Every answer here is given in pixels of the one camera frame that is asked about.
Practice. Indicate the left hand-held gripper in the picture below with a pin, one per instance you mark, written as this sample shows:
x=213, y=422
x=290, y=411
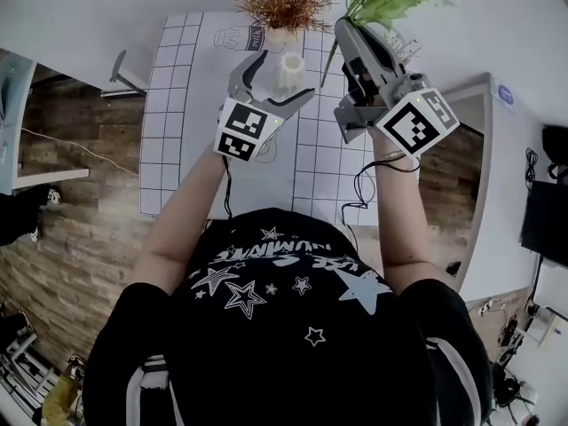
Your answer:
x=239, y=122

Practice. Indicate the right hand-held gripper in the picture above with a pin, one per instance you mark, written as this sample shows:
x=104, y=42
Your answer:
x=412, y=122

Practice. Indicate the white twisted vase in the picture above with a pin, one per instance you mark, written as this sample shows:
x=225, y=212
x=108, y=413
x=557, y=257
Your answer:
x=290, y=76

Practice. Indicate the person's left forearm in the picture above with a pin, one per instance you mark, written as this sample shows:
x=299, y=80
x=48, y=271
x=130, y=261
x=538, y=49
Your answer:
x=182, y=220

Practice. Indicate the person's right forearm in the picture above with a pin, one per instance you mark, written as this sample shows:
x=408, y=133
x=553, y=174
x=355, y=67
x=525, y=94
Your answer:
x=399, y=220

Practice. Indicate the beige plant pot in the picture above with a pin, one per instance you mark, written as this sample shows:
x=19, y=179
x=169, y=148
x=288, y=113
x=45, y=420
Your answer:
x=279, y=38

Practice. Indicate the white grid-cloth table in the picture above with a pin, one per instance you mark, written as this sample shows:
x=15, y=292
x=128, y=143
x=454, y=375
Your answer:
x=248, y=184

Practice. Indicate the blue round tag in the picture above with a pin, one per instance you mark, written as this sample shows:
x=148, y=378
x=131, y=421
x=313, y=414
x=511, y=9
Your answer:
x=506, y=93

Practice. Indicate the grey metal stand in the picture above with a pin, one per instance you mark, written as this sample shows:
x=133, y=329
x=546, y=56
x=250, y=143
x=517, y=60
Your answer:
x=120, y=73

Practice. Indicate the black bag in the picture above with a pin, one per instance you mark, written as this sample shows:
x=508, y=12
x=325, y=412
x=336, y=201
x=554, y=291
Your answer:
x=557, y=149

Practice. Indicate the black monitor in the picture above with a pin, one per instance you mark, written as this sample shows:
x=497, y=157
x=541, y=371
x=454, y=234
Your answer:
x=548, y=224

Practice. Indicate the white desk grey top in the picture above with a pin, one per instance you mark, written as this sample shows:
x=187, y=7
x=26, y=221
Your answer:
x=13, y=104

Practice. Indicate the black star print shirt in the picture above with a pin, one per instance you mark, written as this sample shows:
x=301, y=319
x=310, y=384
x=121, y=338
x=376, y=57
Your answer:
x=288, y=349

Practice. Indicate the white power strip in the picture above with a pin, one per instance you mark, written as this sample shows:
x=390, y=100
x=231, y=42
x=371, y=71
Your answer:
x=490, y=305

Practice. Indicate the white box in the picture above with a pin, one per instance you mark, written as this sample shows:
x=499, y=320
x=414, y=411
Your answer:
x=550, y=326

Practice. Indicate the metal equipment rack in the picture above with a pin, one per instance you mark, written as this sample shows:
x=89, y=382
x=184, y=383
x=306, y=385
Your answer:
x=22, y=357

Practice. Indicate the yellow green bag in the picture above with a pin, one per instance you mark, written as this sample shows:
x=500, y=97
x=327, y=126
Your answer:
x=60, y=397

